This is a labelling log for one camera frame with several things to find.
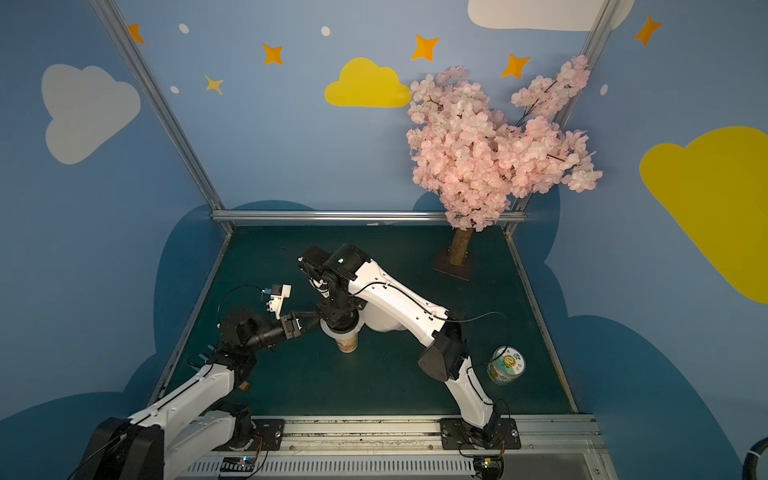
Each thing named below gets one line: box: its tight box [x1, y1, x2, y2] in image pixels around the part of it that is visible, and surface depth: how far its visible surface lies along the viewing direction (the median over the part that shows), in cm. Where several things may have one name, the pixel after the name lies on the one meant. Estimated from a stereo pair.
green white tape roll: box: [487, 345, 525, 385], surface depth 81 cm
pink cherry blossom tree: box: [407, 55, 603, 279], surface depth 73 cm
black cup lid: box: [325, 316, 359, 333], surface depth 76 cm
